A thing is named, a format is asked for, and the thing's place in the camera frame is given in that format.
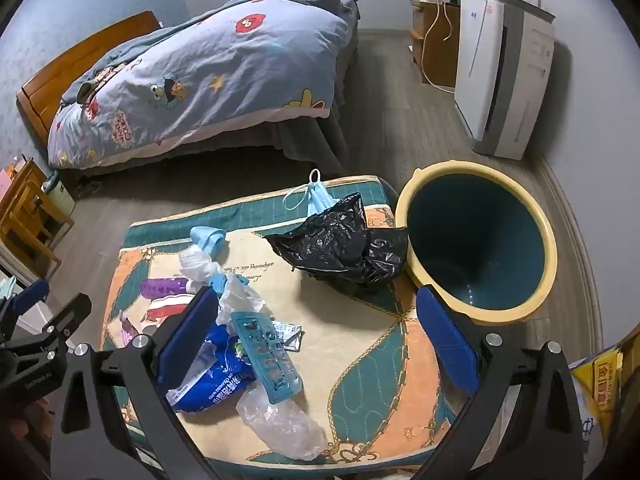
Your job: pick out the clear plastic bag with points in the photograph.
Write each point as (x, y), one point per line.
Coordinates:
(285, 425)

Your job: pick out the white crumpled plastic wrap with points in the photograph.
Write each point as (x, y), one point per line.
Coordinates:
(240, 300)

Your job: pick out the pink packet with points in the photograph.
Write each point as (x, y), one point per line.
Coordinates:
(127, 331)

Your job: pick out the white air purifier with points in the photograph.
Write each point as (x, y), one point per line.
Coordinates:
(495, 75)

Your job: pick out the light blue glove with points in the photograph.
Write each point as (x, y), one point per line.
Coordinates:
(207, 240)

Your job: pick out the green lidded jar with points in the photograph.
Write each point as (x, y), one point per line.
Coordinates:
(59, 195)

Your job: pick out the grey bed skirt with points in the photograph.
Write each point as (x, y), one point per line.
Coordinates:
(305, 140)

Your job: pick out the black plastic bag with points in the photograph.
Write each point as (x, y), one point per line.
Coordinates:
(330, 245)

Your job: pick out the purple packet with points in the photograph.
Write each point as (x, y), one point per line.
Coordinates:
(165, 289)

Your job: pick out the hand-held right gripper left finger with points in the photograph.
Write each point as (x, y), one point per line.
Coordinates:
(187, 332)

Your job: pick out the red and white packet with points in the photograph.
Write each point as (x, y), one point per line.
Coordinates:
(162, 312)

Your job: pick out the teal bin with yellow rim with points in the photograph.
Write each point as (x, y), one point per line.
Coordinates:
(475, 230)

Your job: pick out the yellow box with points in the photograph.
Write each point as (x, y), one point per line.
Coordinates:
(597, 375)

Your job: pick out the blue wet wipes packet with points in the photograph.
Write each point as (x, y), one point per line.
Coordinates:
(220, 375)

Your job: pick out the patterned teal and orange mat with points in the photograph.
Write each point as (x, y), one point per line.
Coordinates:
(350, 340)

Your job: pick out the white paper slip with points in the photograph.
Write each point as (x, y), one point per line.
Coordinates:
(290, 335)

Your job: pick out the blue face mask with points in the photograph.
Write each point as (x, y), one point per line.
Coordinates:
(320, 201)

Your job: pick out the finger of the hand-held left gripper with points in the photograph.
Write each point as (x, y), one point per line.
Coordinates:
(31, 294)
(62, 316)

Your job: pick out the wooden bed frame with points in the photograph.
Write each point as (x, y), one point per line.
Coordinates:
(60, 75)

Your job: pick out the teal blister pack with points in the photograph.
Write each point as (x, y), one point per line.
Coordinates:
(265, 355)

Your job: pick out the wooden chair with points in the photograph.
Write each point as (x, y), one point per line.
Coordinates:
(25, 210)

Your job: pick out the wooden cabinet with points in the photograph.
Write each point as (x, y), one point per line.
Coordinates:
(442, 45)

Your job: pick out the bed with blue cartoon duvet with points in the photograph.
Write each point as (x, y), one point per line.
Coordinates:
(225, 70)

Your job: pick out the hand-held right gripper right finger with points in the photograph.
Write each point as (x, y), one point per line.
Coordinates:
(447, 342)

